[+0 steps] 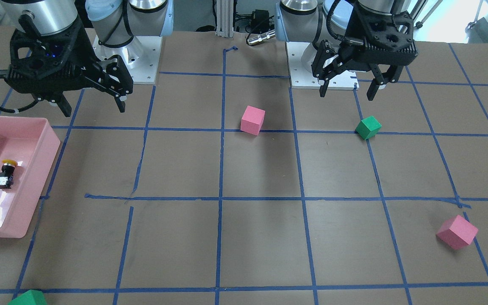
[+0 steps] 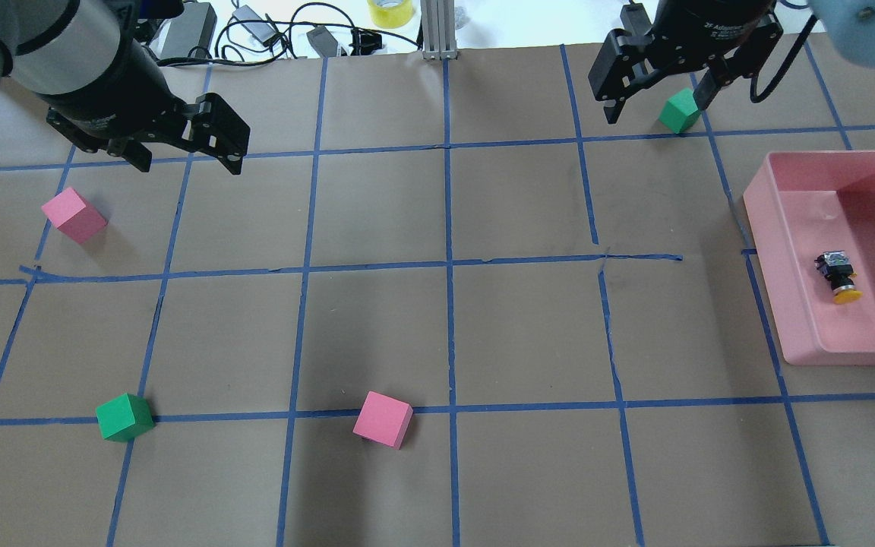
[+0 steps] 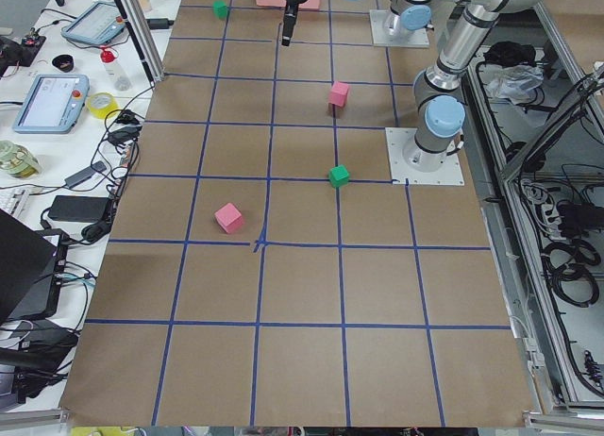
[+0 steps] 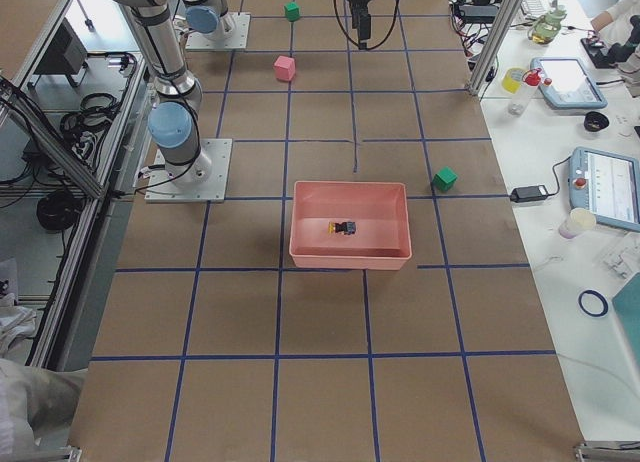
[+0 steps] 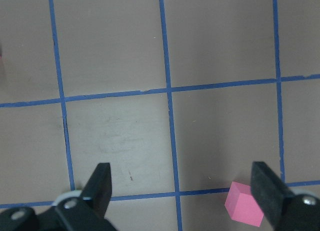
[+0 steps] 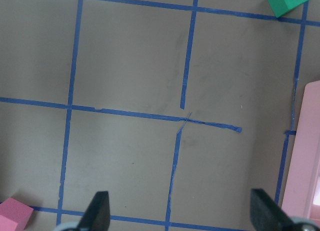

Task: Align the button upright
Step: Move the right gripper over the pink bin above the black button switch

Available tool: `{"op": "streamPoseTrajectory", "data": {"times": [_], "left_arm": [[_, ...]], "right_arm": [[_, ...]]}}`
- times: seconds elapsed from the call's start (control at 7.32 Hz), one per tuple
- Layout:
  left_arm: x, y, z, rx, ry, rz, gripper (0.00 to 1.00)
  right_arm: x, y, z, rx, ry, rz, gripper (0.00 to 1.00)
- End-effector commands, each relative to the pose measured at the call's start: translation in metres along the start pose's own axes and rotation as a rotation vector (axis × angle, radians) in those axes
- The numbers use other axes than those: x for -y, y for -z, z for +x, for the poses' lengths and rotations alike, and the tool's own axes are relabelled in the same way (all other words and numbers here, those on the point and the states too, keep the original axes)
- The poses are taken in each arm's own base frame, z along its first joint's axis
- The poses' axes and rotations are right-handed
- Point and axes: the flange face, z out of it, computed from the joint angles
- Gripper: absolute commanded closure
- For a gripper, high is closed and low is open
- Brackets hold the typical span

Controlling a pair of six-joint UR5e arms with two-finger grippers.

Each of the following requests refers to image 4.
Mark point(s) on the yellow push button switch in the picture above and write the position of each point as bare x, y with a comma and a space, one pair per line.
346, 228

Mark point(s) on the green foam cube far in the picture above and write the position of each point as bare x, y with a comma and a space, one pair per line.
292, 11

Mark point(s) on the black round lens cap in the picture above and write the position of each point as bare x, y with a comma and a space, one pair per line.
595, 121

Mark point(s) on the pink foam cube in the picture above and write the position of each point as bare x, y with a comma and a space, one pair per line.
284, 68

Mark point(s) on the clear squeeze bottle red cap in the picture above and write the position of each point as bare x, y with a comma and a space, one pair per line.
530, 83

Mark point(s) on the teach pendant near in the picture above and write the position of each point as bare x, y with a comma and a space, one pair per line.
607, 185

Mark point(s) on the white paper cup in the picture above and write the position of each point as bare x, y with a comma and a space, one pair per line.
578, 221

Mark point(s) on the black power adapter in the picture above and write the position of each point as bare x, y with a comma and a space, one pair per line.
532, 193

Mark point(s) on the aluminium frame post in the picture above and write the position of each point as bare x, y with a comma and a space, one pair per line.
497, 33

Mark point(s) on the yellow tape roll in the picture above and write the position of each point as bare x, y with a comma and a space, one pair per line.
512, 79

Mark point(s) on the green glass teapot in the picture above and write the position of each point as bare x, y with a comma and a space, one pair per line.
546, 27

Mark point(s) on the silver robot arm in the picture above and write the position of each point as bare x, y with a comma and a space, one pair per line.
219, 6
173, 122

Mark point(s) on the teach pendant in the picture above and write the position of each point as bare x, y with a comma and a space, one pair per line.
607, 185
571, 86

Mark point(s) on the teach pendant far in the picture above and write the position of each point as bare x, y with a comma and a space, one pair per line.
571, 86

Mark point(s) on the pink plastic bin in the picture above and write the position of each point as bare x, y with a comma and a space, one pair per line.
379, 209

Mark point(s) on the green foam cube near bin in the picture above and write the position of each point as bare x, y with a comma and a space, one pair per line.
444, 179

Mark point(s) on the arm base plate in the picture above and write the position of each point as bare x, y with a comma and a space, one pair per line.
211, 32
205, 181

